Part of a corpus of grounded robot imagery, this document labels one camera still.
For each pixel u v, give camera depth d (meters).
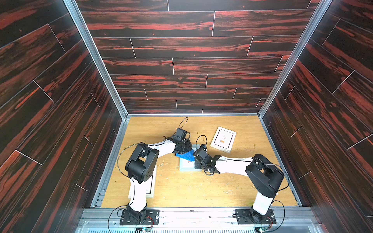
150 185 0.84
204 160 0.71
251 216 0.65
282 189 0.49
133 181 0.55
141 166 0.52
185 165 0.92
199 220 0.73
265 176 0.48
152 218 0.73
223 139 1.04
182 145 0.84
